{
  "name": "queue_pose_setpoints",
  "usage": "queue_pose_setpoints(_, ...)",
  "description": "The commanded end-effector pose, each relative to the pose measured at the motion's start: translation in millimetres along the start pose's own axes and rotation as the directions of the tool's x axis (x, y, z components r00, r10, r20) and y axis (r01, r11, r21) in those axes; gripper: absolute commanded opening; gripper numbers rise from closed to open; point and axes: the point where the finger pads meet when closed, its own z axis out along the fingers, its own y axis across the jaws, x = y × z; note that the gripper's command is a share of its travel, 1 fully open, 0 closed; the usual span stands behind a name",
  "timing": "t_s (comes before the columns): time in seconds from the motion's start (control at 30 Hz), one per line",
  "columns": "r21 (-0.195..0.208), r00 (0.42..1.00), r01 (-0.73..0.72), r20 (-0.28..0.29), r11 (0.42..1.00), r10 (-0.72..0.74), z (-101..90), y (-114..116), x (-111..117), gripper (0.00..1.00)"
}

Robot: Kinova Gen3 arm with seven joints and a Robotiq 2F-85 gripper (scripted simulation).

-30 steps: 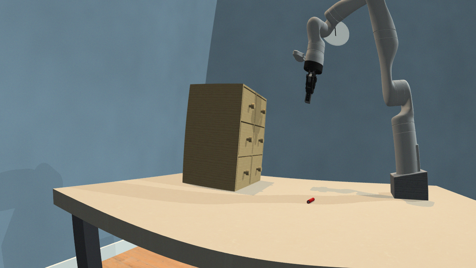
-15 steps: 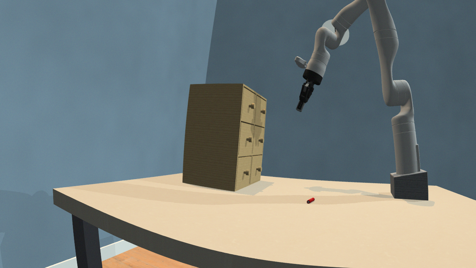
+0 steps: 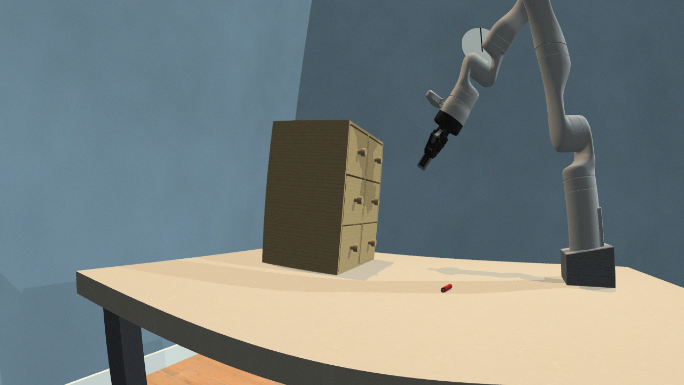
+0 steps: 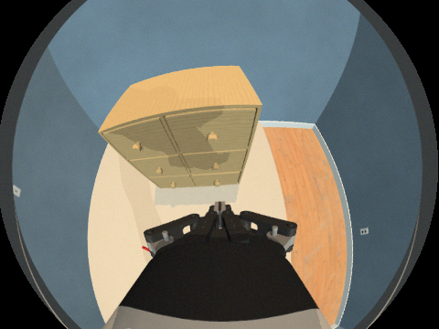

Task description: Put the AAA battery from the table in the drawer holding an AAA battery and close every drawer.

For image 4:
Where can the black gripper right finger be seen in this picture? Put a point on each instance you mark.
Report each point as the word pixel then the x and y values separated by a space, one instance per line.
pixel 237 226

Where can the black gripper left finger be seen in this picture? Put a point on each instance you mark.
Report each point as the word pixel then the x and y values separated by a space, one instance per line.
pixel 162 235

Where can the brown chest of drawers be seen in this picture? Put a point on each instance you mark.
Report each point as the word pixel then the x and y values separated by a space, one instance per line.
pixel 199 89

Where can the tan wooden drawer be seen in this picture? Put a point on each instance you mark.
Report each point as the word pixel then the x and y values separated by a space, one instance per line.
pixel 176 180
pixel 199 130
pixel 217 179
pixel 161 165
pixel 210 162
pixel 140 139

